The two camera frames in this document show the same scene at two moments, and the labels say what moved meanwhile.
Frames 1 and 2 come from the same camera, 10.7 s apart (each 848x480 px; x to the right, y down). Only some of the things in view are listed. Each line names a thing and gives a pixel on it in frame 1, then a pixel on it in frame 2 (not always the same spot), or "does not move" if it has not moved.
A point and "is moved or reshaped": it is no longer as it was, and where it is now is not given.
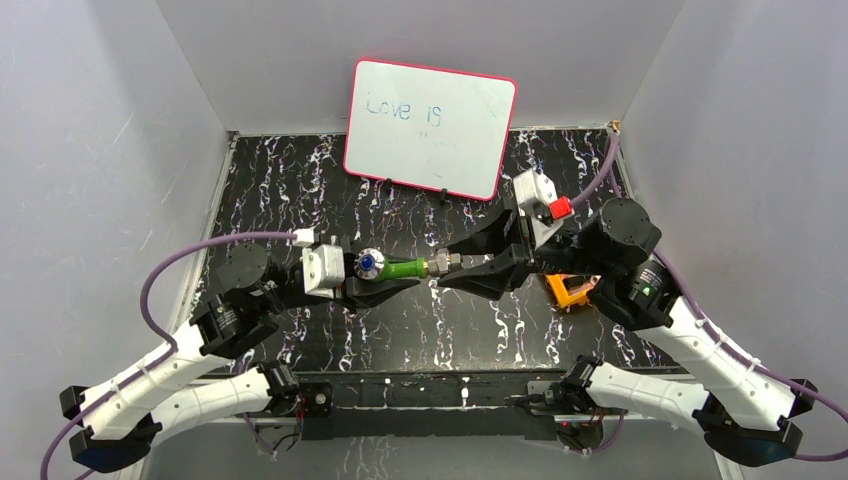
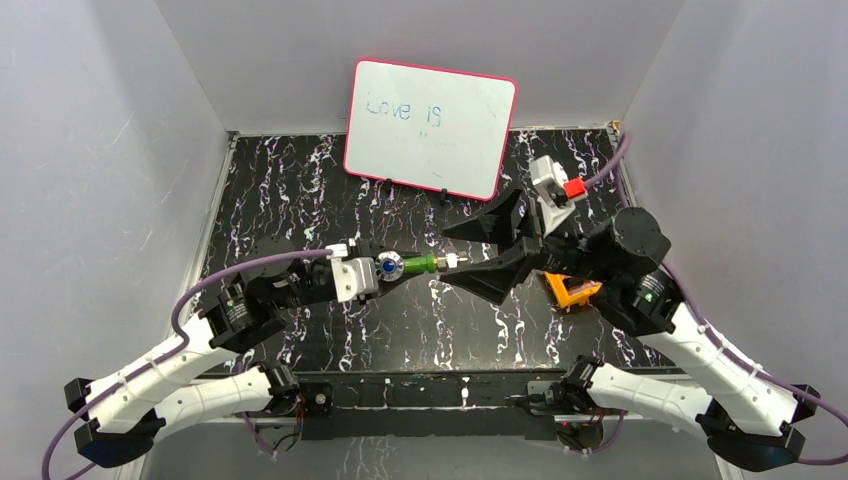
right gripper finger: x=490 y=239 → x=495 y=225
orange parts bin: x=571 y=289 does not move
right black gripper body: x=563 y=257 does not move
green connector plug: x=372 y=264 is moved or reshaped
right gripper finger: x=494 y=279 does not move
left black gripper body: x=348 y=285 does not move
